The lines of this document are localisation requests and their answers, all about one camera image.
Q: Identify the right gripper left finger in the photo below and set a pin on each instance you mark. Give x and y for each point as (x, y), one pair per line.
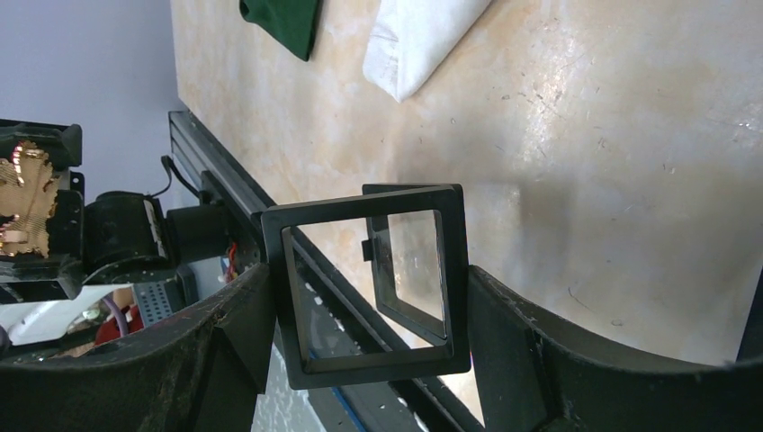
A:
(202, 369)

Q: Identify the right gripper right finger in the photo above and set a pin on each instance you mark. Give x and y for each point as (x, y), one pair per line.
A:
(536, 371)

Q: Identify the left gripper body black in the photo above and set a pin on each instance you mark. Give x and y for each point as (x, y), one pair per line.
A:
(106, 240)

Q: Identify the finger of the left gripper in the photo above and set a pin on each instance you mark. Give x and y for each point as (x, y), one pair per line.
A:
(36, 279)
(63, 143)

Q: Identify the black square frame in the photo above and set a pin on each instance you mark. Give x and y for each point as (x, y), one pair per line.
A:
(396, 256)

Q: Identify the white and green garment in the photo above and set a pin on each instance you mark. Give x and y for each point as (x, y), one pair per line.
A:
(407, 43)

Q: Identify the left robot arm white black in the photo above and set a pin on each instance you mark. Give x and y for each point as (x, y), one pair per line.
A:
(30, 185)

